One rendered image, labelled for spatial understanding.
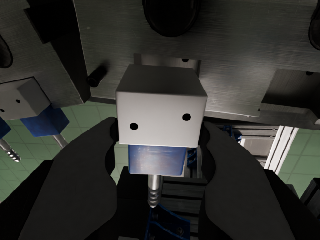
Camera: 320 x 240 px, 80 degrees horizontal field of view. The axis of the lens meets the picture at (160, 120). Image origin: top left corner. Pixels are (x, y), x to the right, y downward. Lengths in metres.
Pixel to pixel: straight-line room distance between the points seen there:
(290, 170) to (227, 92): 1.62
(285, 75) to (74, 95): 0.22
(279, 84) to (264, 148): 1.03
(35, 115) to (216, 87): 0.20
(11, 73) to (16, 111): 0.04
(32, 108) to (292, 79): 0.27
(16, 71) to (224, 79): 0.22
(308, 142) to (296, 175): 0.35
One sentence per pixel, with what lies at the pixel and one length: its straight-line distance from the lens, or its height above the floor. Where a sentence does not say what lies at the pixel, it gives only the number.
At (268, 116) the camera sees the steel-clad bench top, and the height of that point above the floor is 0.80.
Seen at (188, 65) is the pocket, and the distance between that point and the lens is 0.19.
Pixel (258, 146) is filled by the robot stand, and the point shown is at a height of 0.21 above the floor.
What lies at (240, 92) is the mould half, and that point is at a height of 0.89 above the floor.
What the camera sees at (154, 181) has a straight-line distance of 0.18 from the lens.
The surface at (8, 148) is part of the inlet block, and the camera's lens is 0.39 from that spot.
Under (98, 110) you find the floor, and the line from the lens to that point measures 1.42.
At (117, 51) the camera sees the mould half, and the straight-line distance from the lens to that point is 0.16.
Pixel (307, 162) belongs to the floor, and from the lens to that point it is 1.75.
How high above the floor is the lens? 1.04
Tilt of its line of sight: 52 degrees down
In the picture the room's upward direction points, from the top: 167 degrees counter-clockwise
